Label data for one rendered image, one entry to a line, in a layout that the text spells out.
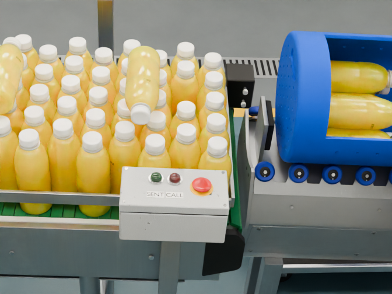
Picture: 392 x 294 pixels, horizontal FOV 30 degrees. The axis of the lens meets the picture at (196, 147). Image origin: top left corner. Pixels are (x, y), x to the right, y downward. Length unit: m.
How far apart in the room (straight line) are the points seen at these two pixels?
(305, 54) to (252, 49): 2.15
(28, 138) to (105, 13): 0.53
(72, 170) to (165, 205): 0.28
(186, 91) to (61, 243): 0.43
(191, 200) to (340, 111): 0.40
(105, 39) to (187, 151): 0.54
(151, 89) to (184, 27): 2.29
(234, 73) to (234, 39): 1.90
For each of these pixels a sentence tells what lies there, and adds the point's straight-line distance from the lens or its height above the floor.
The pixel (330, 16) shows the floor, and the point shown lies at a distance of 4.00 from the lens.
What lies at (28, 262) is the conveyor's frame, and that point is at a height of 0.78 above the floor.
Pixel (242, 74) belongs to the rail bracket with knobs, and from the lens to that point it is 1.80.
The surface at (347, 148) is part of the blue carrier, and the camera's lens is 1.53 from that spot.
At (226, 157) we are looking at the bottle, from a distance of 1.47.
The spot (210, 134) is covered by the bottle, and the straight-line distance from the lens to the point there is 1.52.
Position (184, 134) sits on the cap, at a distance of 1.47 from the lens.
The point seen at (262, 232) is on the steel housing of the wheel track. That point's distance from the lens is 1.73.
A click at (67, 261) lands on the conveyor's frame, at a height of 0.79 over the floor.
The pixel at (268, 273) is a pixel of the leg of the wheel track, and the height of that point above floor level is 0.59.
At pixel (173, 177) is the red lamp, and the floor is 1.11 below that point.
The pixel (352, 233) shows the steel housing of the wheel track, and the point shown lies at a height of 0.79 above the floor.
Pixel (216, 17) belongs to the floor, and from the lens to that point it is 3.85.
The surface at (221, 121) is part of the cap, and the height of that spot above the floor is 1.10.
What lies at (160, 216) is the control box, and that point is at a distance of 1.35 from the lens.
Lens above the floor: 2.08
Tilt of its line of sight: 43 degrees down
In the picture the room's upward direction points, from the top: 5 degrees clockwise
